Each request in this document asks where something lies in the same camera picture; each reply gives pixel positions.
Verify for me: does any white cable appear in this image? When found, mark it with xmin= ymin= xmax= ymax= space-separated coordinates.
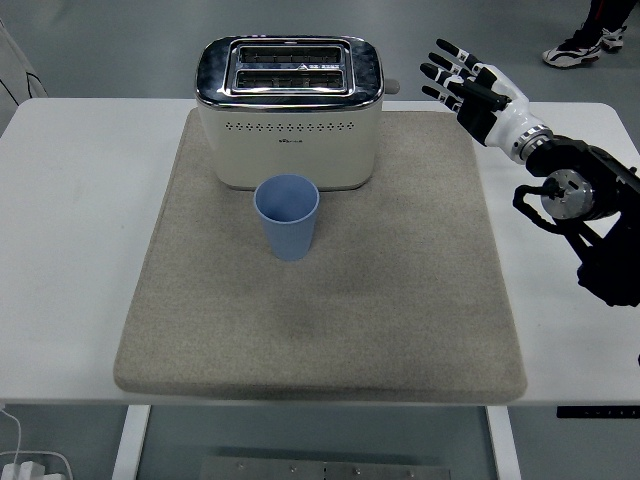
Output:
xmin=0 ymin=407 xmax=25 ymax=466

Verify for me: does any white power strip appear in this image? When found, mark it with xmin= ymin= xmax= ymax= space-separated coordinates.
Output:
xmin=0 ymin=449 xmax=74 ymax=480

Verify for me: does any beige felt mat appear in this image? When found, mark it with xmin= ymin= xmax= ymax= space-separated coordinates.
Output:
xmin=112 ymin=109 xmax=529 ymax=404

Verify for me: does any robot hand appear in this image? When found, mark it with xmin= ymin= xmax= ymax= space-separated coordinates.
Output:
xmin=419 ymin=38 xmax=544 ymax=149

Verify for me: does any person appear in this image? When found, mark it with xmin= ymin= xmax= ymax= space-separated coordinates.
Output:
xmin=542 ymin=0 xmax=640 ymax=69

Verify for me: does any blue plastic cup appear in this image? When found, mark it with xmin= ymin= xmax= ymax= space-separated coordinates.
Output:
xmin=253 ymin=173 xmax=321 ymax=263

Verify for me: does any white table leg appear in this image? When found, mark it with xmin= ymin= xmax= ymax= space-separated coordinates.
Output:
xmin=110 ymin=404 xmax=152 ymax=480
xmin=485 ymin=405 xmax=522 ymax=480

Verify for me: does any white fabric-covered object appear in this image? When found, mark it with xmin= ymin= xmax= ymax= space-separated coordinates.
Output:
xmin=0 ymin=19 xmax=49 ymax=121

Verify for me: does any white chrome-topped toaster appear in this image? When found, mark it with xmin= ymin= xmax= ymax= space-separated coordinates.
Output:
xmin=193 ymin=34 xmax=401 ymax=192

